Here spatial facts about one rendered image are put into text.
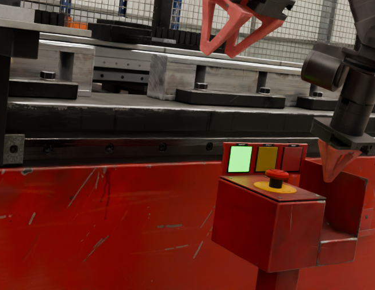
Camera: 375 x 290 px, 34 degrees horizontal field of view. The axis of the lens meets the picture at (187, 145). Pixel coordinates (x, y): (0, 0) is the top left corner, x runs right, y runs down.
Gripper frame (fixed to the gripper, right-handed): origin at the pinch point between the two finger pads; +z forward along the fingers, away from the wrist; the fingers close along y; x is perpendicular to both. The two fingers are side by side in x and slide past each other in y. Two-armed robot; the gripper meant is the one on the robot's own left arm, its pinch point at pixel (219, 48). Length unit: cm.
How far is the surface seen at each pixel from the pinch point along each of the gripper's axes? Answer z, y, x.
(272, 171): 18.5, -25.7, 5.1
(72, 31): 10.6, 3.0, -20.7
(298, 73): 16, -80, -24
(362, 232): 44, -95, 10
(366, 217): 41, -98, 8
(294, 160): 20.2, -40.7, 1.8
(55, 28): 10.8, 5.6, -21.3
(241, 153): 21.0, -28.5, -2.7
